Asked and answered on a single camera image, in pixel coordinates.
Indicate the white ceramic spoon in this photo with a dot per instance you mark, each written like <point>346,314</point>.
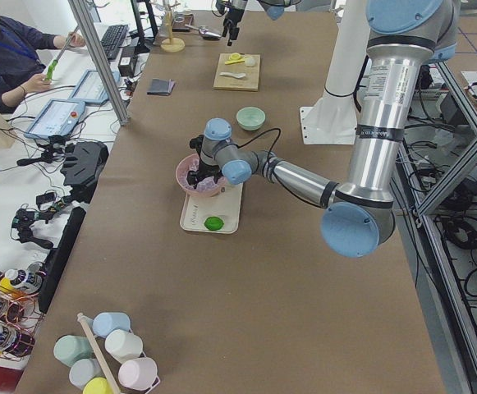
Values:
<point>238,76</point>

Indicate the pink bowl with ice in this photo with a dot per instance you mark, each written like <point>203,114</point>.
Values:
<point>206,188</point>

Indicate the black keyboard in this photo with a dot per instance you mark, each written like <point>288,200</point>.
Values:
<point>113,39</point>

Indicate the aluminium frame post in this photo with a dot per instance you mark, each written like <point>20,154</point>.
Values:
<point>87,28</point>

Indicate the wooden cutting board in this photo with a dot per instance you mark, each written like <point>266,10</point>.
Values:
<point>251,66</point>

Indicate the wooden mug tree stand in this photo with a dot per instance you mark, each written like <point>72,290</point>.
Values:
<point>170,44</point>

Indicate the metal ice scoop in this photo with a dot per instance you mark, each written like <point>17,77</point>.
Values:
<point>205,32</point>

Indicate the cream serving tray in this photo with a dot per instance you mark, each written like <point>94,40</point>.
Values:
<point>226,206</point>

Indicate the blue cup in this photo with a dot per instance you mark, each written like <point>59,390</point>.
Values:
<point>106,322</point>

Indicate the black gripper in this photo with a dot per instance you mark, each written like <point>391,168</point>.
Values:
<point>204,171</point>
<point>235,11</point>

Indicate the folded grey cloth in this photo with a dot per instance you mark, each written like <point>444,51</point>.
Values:
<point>160,87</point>

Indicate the yellow cup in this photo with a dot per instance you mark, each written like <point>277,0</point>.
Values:
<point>98,385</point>

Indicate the teach pendant tablet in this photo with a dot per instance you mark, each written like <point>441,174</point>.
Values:
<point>57,118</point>
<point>89,89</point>

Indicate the mint green bowl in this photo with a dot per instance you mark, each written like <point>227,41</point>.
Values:
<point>250,118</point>

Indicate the grey cup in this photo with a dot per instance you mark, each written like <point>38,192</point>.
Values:
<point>82,371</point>

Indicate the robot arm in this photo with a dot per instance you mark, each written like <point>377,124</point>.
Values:
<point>403,36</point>
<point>273,8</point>

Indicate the pink cup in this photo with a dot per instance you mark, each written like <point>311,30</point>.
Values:
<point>139,374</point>

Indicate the green cup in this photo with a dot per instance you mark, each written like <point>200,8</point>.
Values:
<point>70,349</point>

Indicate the white bottle in rack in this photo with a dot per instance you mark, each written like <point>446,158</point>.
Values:
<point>24,281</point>

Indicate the green lime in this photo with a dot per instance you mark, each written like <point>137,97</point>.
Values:
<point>213,223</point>

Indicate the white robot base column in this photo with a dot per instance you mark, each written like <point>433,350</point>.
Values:
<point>332,119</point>

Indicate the white cup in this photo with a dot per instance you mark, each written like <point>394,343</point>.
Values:
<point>123,345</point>

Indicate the person in dark shirt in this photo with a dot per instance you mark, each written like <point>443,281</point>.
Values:
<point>21,70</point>

